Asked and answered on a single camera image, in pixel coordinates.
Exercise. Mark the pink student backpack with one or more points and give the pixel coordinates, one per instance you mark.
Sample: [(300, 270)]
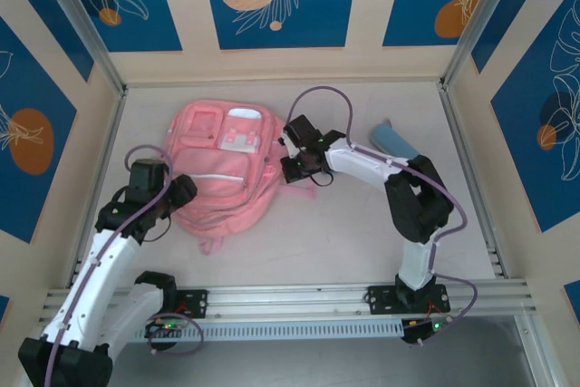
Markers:
[(226, 178)]

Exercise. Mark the blue pencil case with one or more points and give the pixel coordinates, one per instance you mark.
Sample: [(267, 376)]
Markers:
[(394, 140)]

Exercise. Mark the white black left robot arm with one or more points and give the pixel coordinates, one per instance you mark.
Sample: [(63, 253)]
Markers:
[(104, 278)]

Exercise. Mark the aluminium table side rail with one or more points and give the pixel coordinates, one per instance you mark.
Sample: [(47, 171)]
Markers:
[(111, 142), (462, 142)]

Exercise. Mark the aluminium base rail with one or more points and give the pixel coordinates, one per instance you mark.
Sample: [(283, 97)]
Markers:
[(294, 298)]

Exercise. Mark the aluminium frame post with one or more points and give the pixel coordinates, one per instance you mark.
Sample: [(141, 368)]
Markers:
[(87, 29), (483, 20)]

